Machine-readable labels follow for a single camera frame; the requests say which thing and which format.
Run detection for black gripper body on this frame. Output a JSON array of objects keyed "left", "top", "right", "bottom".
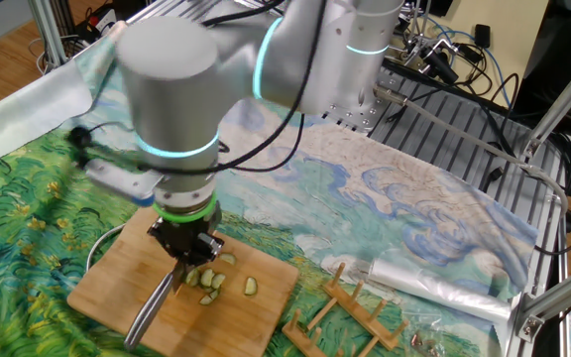
[{"left": 147, "top": 211, "right": 225, "bottom": 267}]

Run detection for black camera on bracket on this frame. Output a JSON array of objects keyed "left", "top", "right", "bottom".
[{"left": 403, "top": 37, "right": 460, "bottom": 85}]

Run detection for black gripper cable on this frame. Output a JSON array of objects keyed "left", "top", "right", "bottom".
[{"left": 66, "top": 0, "right": 329, "bottom": 176}]

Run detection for white power strip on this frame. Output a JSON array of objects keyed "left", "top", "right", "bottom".
[{"left": 74, "top": 7, "right": 118, "bottom": 44}]

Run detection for grey braided cable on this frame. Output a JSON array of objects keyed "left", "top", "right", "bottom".
[{"left": 373, "top": 83, "right": 570, "bottom": 234}]

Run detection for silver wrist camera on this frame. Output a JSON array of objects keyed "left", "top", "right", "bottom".
[{"left": 82, "top": 157, "right": 166, "bottom": 208}]

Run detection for aluminium frame beam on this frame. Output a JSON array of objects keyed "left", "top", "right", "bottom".
[
  {"left": 520, "top": 39, "right": 571, "bottom": 160},
  {"left": 506, "top": 257, "right": 571, "bottom": 357},
  {"left": 27, "top": 0, "right": 71, "bottom": 70}
]

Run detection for bamboo cutting board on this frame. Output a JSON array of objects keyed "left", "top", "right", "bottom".
[{"left": 66, "top": 205, "right": 300, "bottom": 357}]

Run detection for painted landscape tablecloth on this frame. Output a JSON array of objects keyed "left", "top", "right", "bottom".
[{"left": 0, "top": 19, "right": 542, "bottom": 357}]

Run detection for steel cleaver knife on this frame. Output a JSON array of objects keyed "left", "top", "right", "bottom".
[{"left": 123, "top": 261, "right": 190, "bottom": 352}]

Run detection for clear plastic bag roll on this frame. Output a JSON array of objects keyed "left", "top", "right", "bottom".
[{"left": 368, "top": 250, "right": 514, "bottom": 326}]

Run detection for small bag of screws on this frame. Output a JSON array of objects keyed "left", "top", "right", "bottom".
[{"left": 406, "top": 329, "right": 443, "bottom": 357}]

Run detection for black wall adapter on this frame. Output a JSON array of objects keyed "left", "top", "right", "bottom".
[{"left": 473, "top": 23, "right": 493, "bottom": 50}]

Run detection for wooden peg rack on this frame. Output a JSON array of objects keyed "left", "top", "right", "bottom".
[{"left": 283, "top": 262, "right": 411, "bottom": 357}]

